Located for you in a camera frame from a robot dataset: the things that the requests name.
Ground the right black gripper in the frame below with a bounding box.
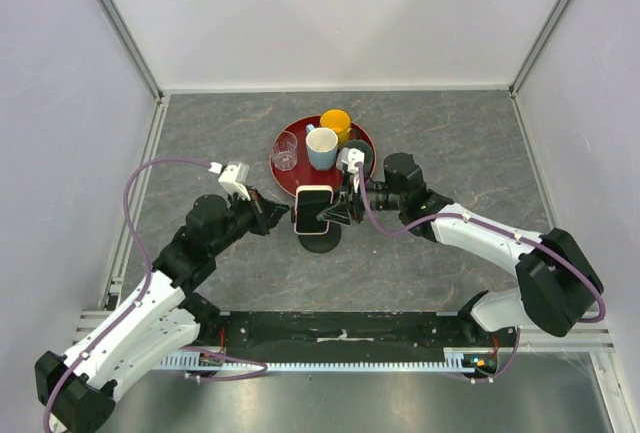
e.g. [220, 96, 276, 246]
[318, 172, 405, 227]

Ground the dark green glass mug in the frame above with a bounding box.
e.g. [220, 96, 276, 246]
[344, 139, 375, 178]

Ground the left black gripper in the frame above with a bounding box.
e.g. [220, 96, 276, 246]
[210, 186, 290, 257]

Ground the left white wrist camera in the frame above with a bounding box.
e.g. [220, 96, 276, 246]
[208, 161, 251, 201]

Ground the black phone stand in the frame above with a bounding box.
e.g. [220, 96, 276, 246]
[298, 223, 342, 254]

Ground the red round tray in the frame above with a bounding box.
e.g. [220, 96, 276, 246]
[269, 115, 377, 196]

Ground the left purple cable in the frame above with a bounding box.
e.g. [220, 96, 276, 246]
[42, 157, 216, 429]

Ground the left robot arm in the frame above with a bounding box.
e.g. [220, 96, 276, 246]
[35, 189, 289, 432]

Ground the clear plastic cup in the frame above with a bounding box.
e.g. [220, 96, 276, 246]
[270, 131, 298, 171]

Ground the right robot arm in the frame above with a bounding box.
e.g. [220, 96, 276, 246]
[319, 147, 606, 347]

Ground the light blue mug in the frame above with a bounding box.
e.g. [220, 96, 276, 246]
[305, 124, 338, 171]

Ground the phone with pink case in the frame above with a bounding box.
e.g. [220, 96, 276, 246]
[292, 185, 334, 236]

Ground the slotted cable duct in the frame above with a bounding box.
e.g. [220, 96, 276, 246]
[155, 350, 496, 374]

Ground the yellow mug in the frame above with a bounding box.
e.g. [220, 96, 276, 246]
[320, 109, 351, 148]

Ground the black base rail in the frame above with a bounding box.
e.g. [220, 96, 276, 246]
[198, 311, 516, 363]

